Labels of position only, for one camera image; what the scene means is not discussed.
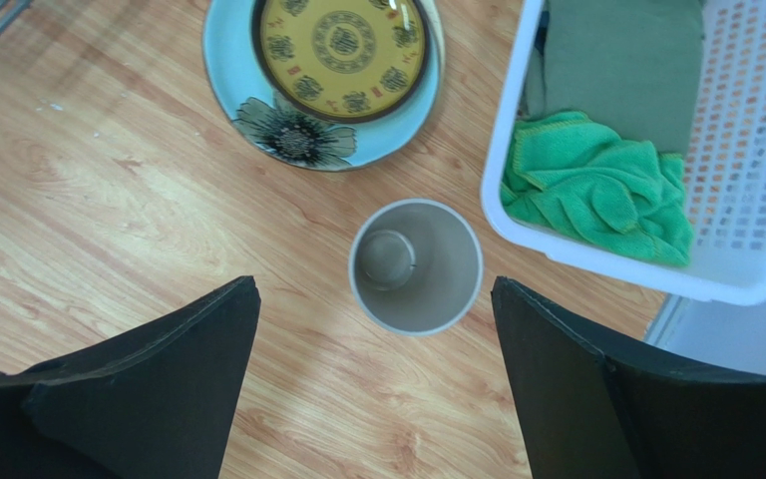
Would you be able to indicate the yellow patterned plate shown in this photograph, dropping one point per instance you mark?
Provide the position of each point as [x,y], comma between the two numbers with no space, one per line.
[344,61]

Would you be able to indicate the beige cup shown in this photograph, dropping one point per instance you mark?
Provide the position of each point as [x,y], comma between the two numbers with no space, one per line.
[416,267]

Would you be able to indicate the olive green folded cloth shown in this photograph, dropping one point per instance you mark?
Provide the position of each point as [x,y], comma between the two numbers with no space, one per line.
[634,66]

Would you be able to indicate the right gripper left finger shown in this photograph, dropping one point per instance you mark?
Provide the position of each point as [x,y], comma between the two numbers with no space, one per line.
[156,401]

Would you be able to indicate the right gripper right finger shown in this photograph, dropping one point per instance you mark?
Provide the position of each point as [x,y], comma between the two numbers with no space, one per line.
[595,403]

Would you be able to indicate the right aluminium frame post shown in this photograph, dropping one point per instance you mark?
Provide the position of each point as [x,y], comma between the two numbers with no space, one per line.
[663,326]

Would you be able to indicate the white plastic basket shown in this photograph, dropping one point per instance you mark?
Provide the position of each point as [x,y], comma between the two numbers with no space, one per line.
[725,170]

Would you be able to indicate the cream bird plate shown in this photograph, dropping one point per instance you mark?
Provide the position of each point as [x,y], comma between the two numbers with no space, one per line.
[436,24]

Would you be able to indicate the bright green microfiber towel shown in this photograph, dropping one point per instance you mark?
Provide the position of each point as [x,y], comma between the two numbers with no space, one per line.
[582,180]

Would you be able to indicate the light blue flower plate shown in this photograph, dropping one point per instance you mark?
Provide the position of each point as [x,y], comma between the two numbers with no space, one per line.
[272,125]

